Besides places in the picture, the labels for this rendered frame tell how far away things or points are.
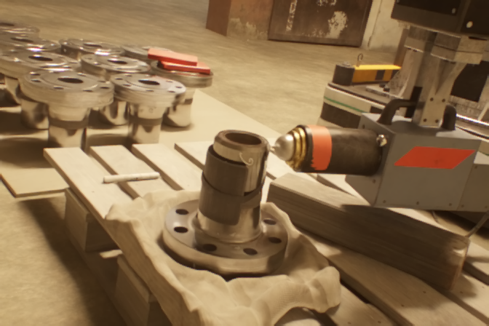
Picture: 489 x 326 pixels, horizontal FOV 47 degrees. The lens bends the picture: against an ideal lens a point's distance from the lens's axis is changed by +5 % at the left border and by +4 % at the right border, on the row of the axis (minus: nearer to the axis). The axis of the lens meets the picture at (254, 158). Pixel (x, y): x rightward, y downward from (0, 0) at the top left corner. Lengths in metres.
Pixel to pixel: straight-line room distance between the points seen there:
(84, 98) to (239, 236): 0.84
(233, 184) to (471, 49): 0.51
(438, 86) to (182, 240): 0.59
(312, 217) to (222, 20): 4.37
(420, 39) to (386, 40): 5.55
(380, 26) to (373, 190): 5.52
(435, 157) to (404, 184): 0.08
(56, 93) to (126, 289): 0.78
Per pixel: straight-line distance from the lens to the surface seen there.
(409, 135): 1.14
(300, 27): 5.93
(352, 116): 2.14
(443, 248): 1.21
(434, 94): 1.17
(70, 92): 1.73
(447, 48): 1.14
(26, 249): 1.39
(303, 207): 1.28
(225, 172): 1.02
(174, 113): 2.30
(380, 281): 1.19
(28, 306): 1.22
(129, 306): 1.14
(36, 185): 1.68
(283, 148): 1.07
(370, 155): 1.13
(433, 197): 1.23
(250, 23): 5.59
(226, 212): 1.05
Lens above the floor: 0.71
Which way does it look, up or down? 19 degrees down
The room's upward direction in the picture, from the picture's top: 11 degrees clockwise
